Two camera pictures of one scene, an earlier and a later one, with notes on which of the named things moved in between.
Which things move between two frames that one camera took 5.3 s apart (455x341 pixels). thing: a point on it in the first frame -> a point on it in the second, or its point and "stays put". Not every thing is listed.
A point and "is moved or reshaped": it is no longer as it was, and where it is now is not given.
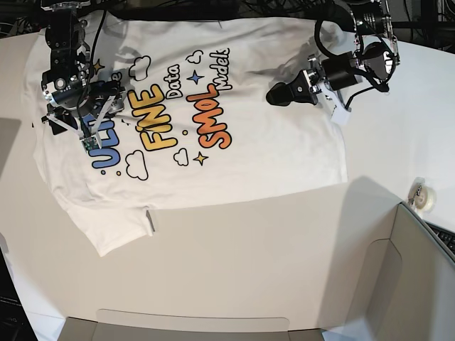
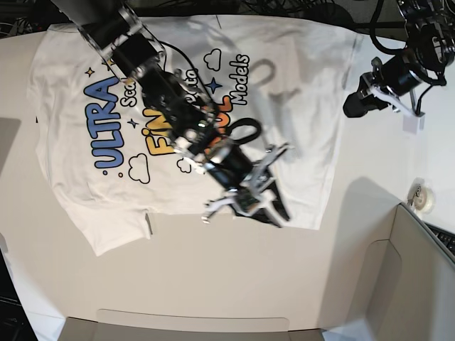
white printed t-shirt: x=194 y=128 is moved or reshaped
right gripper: x=325 y=77 -> x=373 y=84
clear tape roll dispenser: x=421 y=195 stays put
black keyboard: x=446 y=236 stays put
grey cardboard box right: x=411 y=282 stays put
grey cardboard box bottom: x=138 y=325 stays put
